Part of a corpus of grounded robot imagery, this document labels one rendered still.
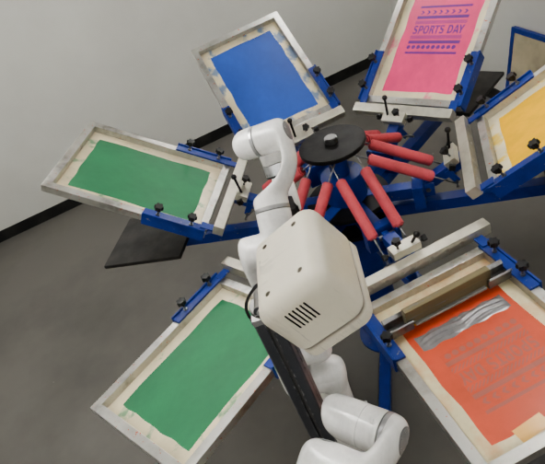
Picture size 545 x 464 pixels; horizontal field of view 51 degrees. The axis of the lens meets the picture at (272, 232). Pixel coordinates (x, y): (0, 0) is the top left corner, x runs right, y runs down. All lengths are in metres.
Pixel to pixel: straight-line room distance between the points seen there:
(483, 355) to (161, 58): 4.37
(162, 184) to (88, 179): 0.36
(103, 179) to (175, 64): 2.94
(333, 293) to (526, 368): 1.24
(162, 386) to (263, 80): 1.90
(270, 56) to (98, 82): 2.48
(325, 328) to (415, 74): 2.44
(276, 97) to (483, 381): 2.04
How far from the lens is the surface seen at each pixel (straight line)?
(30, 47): 5.61
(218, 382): 2.29
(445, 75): 3.19
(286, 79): 3.48
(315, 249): 0.94
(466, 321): 2.19
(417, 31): 3.42
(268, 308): 0.94
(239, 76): 3.52
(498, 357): 2.09
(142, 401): 2.40
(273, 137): 1.33
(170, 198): 2.89
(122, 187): 2.92
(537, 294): 2.23
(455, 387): 2.03
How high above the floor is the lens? 2.62
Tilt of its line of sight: 36 degrees down
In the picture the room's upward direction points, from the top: 22 degrees counter-clockwise
